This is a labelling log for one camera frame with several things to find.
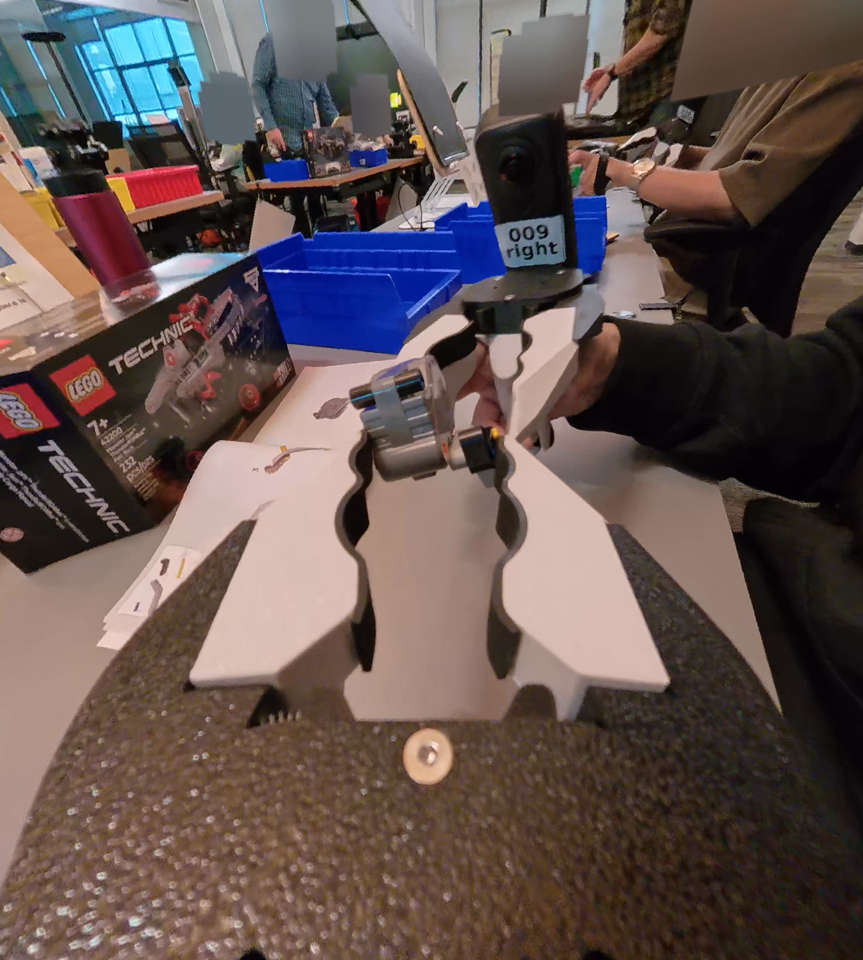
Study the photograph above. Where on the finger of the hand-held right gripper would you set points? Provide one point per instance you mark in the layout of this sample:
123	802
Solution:
508	367
548	375

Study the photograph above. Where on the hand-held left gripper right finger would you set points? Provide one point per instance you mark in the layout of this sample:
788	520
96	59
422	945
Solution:
581	600

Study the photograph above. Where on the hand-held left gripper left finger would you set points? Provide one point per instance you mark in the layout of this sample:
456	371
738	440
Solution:
274	585

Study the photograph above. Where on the grey toy brick motor assembly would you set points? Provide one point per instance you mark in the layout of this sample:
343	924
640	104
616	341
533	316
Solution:
409	442

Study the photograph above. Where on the person's right forearm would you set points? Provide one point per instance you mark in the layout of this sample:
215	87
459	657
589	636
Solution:
739	397

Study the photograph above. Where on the grey desk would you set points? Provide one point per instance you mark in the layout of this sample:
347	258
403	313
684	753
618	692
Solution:
649	510

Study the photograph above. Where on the person's right hand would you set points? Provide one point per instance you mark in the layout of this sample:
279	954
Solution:
596	360

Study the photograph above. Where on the white stand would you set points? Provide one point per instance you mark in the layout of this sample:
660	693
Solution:
446	191

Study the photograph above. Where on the white instruction booklet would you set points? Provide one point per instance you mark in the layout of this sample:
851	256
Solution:
229	480

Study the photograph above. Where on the wristwatch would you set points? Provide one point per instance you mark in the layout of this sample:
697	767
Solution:
643	172

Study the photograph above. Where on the wooden background table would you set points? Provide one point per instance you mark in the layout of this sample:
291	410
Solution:
371	174

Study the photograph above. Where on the small blue plastic bin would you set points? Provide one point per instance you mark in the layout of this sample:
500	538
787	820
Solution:
285	171
368	158

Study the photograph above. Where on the grey curved panel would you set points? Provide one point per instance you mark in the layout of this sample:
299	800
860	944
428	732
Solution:
416	67

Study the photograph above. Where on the small black toy box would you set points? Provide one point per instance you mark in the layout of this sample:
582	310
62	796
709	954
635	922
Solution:
326	150

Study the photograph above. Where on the black office chair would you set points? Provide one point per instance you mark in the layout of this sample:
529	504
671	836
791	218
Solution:
739	277

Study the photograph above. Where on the black toy set box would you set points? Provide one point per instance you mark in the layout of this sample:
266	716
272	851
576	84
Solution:
139	390

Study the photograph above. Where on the red plastic bin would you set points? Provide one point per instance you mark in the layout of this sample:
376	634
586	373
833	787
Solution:
161	184

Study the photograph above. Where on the maroon tumbler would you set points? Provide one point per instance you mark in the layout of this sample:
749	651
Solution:
101	240

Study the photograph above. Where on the large window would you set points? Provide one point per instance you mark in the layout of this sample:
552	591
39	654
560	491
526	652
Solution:
139	67

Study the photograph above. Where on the yellow plastic bin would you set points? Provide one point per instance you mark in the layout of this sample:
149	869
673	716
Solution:
120	195
43	208

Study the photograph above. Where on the cardboard board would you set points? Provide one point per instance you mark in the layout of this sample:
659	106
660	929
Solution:
26	210

